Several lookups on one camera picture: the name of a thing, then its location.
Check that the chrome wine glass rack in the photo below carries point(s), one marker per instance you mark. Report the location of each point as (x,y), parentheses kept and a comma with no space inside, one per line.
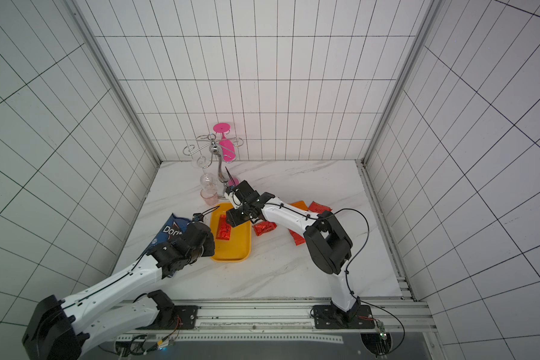
(208,145)

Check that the red tea bag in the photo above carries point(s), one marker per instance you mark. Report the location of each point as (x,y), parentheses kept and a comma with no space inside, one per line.
(223,229)
(264,227)
(318,208)
(298,239)

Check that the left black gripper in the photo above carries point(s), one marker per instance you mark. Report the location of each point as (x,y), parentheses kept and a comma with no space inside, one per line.
(209,250)

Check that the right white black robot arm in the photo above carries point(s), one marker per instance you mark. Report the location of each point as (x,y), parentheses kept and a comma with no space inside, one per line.
(329,247)

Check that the blue Doritos chip bag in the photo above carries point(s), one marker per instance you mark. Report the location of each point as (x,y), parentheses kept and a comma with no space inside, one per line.
(174,226)

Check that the aluminium mounting rail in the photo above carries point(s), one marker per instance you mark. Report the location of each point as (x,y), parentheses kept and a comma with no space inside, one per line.
(249,320)

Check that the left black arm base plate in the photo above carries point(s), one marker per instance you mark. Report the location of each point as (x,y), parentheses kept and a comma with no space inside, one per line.
(177,317)

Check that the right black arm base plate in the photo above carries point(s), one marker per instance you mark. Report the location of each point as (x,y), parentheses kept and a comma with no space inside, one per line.
(329,317)

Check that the pink hanging wine glass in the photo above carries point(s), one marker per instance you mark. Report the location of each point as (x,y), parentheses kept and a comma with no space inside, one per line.
(226,144)

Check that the orange tea bag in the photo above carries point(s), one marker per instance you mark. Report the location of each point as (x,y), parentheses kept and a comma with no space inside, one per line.
(300,205)

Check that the small pink glass cup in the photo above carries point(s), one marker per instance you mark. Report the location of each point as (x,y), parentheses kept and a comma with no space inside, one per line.
(209,196)

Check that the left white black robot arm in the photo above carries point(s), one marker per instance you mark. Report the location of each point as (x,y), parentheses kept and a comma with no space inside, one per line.
(130,299)

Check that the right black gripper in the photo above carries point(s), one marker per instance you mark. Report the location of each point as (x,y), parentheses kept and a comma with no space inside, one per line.
(236,193)

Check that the clear hanging wine glass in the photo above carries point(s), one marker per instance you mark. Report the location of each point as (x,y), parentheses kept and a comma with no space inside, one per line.
(208,180)

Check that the yellow plastic storage box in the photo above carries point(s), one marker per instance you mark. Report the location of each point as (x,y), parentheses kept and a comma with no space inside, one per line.
(231,244)

